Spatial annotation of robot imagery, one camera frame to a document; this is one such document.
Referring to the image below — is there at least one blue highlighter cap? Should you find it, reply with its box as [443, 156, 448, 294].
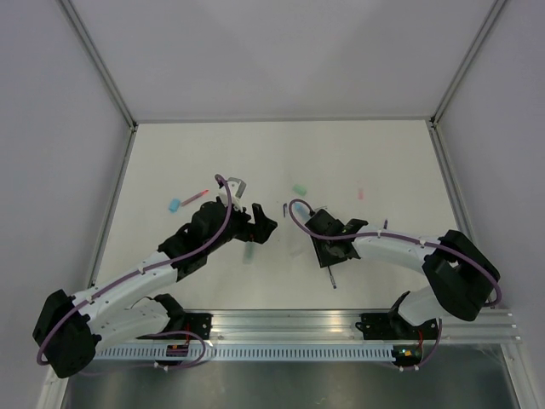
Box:
[168, 199, 181, 213]

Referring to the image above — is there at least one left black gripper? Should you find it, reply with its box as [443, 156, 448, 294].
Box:
[205, 199, 277, 255]

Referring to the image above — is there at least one red highlighter marker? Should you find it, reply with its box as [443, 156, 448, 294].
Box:
[180, 189, 209, 207]

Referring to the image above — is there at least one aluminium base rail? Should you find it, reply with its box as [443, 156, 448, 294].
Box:
[189, 308, 523, 344]

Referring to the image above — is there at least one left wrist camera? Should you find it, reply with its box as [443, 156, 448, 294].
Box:
[214, 174, 246, 212]

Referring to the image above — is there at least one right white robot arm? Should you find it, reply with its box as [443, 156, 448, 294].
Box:
[304, 209, 501, 340]

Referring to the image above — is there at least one blue highlighter marker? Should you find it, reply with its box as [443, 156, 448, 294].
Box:
[295, 203, 309, 218]

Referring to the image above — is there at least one white slotted cable duct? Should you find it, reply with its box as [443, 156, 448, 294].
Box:
[95, 343, 395, 362]

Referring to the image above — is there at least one left aluminium frame post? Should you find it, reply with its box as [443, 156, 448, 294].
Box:
[57, 0, 138, 129]

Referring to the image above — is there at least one green highlighter cap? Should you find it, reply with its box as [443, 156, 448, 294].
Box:
[292, 184, 307, 196]

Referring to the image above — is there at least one green highlighter marker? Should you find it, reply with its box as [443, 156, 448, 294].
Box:
[243, 242, 256, 265]

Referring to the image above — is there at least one blue ballpoint pen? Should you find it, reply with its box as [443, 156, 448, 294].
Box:
[326, 267, 337, 290]

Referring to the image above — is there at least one aluminium frame post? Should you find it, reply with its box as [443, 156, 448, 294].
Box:
[428, 0, 510, 129]
[57, 0, 138, 129]

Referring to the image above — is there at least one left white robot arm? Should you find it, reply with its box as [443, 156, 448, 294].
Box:
[32, 199, 278, 378]

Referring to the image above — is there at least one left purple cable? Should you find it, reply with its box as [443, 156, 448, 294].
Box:
[35, 173, 233, 366]

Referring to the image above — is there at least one clear pen cap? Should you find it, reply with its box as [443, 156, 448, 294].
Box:
[290, 249, 304, 258]

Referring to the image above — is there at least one right aluminium frame post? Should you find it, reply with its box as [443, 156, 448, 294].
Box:
[428, 0, 510, 129]

